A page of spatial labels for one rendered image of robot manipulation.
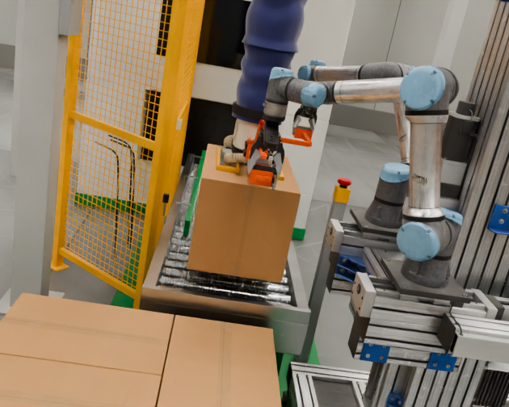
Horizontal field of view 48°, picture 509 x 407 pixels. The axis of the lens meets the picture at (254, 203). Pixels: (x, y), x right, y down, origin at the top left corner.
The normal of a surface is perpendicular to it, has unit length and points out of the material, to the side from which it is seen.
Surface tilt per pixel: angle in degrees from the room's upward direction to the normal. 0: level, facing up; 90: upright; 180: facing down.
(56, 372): 0
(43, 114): 90
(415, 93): 83
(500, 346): 90
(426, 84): 83
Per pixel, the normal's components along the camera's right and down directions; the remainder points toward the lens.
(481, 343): 0.05, 0.33
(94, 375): 0.18, -0.93
